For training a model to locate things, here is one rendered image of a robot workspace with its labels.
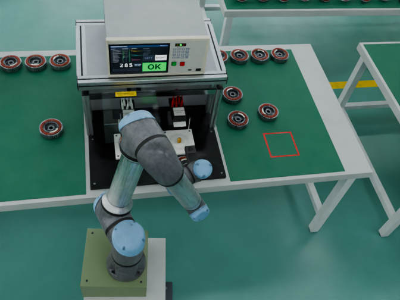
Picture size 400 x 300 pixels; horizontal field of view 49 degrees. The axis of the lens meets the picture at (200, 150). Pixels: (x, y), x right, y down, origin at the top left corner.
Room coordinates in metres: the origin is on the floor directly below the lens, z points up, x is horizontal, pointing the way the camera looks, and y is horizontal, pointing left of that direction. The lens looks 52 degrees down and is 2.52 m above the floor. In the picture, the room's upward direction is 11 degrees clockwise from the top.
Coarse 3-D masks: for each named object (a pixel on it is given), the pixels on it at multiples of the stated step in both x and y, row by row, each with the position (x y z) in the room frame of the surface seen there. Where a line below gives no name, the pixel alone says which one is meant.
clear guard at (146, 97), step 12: (108, 96) 1.32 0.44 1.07; (120, 96) 1.33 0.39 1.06; (132, 96) 1.35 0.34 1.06; (144, 96) 1.36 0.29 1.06; (156, 96) 1.38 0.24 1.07; (108, 108) 1.25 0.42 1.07; (120, 108) 1.27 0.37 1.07; (132, 108) 1.28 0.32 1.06; (144, 108) 1.29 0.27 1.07; (156, 108) 1.31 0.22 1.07; (108, 120) 1.19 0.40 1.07; (120, 120) 1.20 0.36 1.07; (156, 120) 1.24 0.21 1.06; (108, 132) 1.14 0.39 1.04
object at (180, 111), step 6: (168, 102) 1.53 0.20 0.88; (180, 102) 1.53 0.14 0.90; (174, 108) 1.46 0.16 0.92; (180, 108) 1.47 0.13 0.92; (174, 114) 1.42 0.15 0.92; (180, 114) 1.43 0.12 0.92; (174, 120) 1.41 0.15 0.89; (180, 120) 1.42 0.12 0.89; (174, 126) 1.39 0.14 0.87; (180, 126) 1.39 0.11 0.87
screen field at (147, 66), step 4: (144, 64) 1.44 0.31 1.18; (148, 64) 1.45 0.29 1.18; (152, 64) 1.45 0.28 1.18; (156, 64) 1.46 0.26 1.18; (160, 64) 1.46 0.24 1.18; (164, 64) 1.47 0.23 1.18; (144, 68) 1.44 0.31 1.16; (148, 68) 1.45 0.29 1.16; (152, 68) 1.45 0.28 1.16; (156, 68) 1.46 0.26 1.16; (160, 68) 1.46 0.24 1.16; (164, 68) 1.47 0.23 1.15
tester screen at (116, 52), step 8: (112, 48) 1.40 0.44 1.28; (120, 48) 1.41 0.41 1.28; (128, 48) 1.42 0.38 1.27; (136, 48) 1.43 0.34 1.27; (144, 48) 1.44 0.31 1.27; (152, 48) 1.45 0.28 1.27; (160, 48) 1.46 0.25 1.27; (112, 56) 1.40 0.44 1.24; (120, 56) 1.41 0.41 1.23; (128, 56) 1.42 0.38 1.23; (136, 56) 1.43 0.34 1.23; (112, 64) 1.40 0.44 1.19; (136, 64) 1.43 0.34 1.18; (112, 72) 1.40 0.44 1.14; (120, 72) 1.41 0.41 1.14; (128, 72) 1.42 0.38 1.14; (136, 72) 1.43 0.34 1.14
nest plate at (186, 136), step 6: (168, 132) 1.42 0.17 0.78; (174, 132) 1.42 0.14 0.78; (180, 132) 1.43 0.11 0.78; (186, 132) 1.44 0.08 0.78; (168, 138) 1.38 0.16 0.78; (174, 138) 1.39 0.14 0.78; (186, 138) 1.40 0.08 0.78; (192, 138) 1.41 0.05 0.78; (174, 144) 1.35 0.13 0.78; (180, 144) 1.36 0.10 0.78; (186, 144) 1.36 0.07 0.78; (192, 144) 1.37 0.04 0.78; (180, 150) 1.32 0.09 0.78
